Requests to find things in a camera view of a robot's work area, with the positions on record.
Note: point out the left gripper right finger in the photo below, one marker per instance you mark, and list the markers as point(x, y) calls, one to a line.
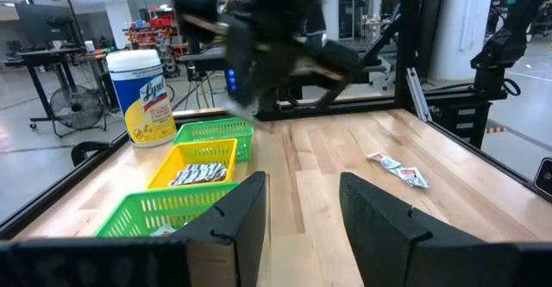
point(388, 244)

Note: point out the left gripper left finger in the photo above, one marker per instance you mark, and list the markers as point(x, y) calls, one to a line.
point(233, 222)

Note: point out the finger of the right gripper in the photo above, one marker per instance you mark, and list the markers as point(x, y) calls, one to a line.
point(248, 71)

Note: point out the blue striped bandage packet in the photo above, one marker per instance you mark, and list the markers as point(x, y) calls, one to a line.
point(217, 175)
point(202, 170)
point(183, 179)

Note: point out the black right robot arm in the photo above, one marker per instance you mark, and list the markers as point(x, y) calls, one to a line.
point(276, 101)

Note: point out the black power box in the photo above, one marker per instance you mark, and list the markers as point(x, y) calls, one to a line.
point(230, 80)

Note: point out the green plastic basket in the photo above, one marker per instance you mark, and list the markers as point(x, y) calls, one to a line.
point(142, 211)
point(224, 129)

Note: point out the yellow plastic basket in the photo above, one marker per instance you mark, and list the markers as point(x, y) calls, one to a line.
point(181, 157)

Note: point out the red parts shelf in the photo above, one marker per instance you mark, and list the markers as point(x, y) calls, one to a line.
point(159, 22)

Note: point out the yellow Lysol wipes canister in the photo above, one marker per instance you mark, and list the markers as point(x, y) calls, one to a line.
point(142, 101)

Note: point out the black computer tower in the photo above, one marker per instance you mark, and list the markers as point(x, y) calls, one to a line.
point(110, 91)

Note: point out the black drawer unit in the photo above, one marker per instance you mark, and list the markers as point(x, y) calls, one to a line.
point(466, 119)

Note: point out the silver aluminium bar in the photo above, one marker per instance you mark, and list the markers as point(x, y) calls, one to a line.
point(417, 93)

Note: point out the black floor fan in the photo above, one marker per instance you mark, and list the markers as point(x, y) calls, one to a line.
point(77, 107)

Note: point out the black standing desk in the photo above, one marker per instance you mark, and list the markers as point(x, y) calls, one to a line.
point(43, 54)

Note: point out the black desk monitor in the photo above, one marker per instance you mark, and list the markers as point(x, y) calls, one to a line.
point(43, 22)

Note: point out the black table-level camera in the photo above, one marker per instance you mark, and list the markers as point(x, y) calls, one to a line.
point(544, 176)

